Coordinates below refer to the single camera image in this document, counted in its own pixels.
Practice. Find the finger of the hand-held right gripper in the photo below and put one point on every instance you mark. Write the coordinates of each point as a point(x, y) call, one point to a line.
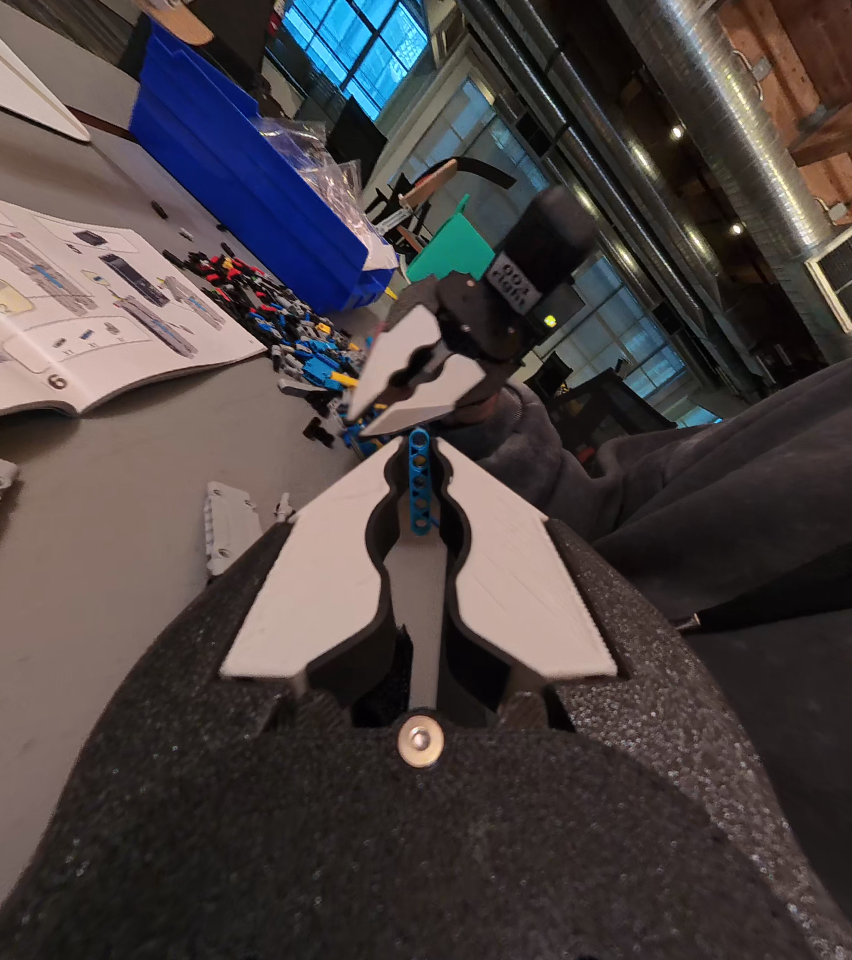
point(433, 397)
point(396, 352)

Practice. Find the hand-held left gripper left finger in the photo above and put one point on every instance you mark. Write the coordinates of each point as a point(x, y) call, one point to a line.
point(306, 600)

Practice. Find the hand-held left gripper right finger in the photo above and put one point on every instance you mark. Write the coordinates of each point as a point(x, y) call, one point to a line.
point(531, 600)

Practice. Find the blue brick beam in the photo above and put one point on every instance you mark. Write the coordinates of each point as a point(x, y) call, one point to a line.
point(419, 480)

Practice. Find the grey brick frame piece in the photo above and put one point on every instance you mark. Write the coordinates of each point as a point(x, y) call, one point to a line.
point(231, 525)

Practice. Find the pile of small brick parts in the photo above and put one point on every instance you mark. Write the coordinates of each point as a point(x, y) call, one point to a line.
point(283, 330)

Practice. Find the person's right forearm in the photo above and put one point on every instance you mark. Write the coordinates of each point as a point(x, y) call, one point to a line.
point(658, 480)

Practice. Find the grey desk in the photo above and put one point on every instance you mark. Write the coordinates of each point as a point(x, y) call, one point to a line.
point(133, 600)

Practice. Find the person's right hand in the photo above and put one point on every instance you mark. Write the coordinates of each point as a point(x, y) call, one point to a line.
point(490, 409)

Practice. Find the black monitor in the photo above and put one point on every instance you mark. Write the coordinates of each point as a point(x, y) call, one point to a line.
point(557, 311)

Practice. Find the teal plastic bin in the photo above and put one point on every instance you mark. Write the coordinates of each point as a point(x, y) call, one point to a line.
point(448, 247)

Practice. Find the small black brick connector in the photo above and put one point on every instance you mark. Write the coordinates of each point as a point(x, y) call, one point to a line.
point(319, 433)

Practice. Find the small clear plastic bag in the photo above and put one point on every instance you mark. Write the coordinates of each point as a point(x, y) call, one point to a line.
point(328, 172)

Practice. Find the blue plastic bin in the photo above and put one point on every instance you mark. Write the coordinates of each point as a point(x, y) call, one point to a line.
point(246, 187)

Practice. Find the blue-lit paned window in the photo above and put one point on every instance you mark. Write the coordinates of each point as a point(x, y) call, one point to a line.
point(366, 45)

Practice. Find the open instruction booklet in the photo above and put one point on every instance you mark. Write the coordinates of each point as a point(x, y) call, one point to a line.
point(58, 315)

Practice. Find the silver ventilation duct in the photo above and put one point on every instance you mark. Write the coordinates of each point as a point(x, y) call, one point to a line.
point(733, 135)

